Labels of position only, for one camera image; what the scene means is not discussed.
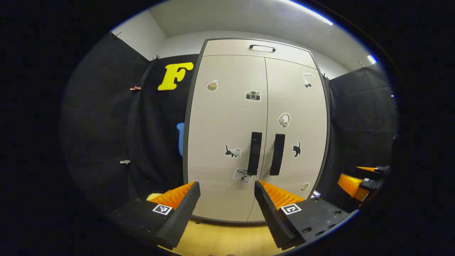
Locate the white cabinet door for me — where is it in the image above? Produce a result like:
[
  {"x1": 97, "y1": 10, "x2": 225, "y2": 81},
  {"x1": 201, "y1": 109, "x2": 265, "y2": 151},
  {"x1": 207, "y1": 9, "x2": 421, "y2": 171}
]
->
[
  {"x1": 187, "y1": 54, "x2": 268, "y2": 221},
  {"x1": 247, "y1": 58, "x2": 328, "y2": 223}
]

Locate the black backdrop cloth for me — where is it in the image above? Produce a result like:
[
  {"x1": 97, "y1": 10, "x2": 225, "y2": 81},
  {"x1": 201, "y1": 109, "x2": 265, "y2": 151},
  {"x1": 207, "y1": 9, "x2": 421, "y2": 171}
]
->
[{"x1": 60, "y1": 32, "x2": 398, "y2": 214}]

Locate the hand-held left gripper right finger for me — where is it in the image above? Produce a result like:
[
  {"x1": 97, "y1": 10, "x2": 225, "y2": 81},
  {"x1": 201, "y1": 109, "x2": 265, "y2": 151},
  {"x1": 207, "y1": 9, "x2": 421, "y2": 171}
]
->
[{"x1": 254, "y1": 180, "x2": 352, "y2": 251}]

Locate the white double-door shoe cabinet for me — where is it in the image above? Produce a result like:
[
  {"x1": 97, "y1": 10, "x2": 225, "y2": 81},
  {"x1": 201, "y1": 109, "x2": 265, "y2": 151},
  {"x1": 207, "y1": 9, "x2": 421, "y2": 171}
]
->
[{"x1": 182, "y1": 37, "x2": 332, "y2": 224}]

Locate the black door handle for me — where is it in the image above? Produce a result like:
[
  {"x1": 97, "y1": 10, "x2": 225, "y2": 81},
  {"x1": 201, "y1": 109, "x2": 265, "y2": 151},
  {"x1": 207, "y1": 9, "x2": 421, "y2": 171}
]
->
[
  {"x1": 269, "y1": 134, "x2": 285, "y2": 176},
  {"x1": 248, "y1": 132, "x2": 263, "y2": 176}
]

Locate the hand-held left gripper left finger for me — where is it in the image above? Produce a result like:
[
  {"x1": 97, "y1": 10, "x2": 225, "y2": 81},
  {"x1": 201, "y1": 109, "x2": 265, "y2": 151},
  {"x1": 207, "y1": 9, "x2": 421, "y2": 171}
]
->
[{"x1": 107, "y1": 181, "x2": 201, "y2": 250}]

